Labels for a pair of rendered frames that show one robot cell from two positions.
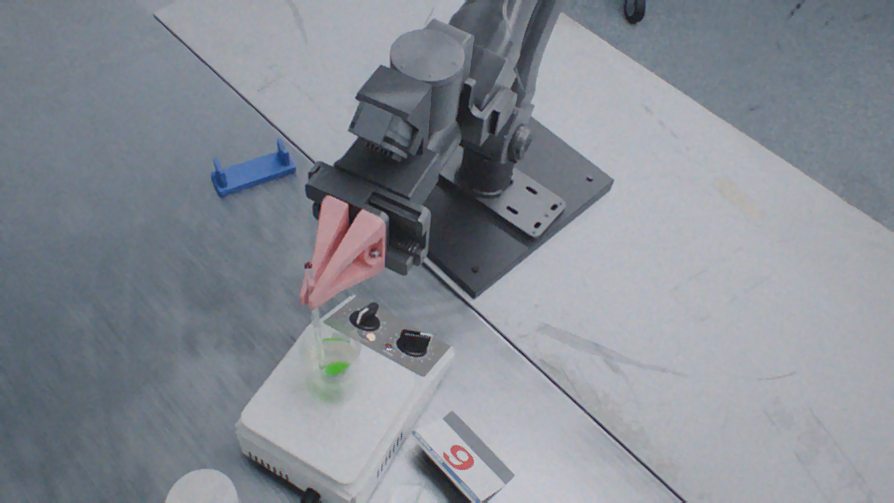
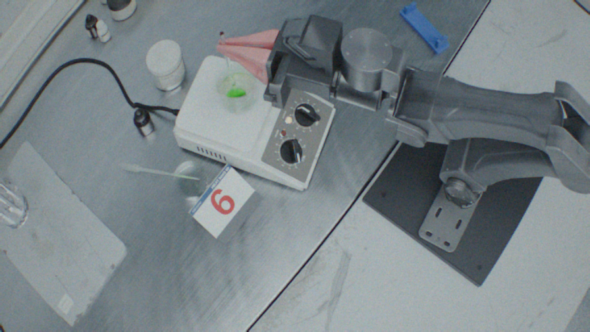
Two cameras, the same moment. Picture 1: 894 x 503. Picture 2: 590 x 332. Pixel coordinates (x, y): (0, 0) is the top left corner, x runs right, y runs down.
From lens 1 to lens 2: 0.59 m
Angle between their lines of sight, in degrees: 39
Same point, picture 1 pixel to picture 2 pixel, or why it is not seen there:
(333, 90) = (511, 69)
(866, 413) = not seen: outside the picture
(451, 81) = (351, 68)
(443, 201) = (438, 159)
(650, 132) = (531, 307)
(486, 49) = (433, 105)
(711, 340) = not seen: outside the picture
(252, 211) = (394, 33)
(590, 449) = (253, 293)
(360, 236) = (253, 55)
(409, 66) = (351, 39)
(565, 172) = (482, 248)
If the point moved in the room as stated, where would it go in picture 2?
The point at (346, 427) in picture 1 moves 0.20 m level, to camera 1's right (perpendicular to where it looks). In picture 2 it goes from (208, 114) to (214, 259)
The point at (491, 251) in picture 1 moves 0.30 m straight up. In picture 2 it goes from (402, 204) to (434, 136)
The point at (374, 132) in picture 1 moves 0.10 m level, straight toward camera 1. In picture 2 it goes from (288, 30) to (197, 49)
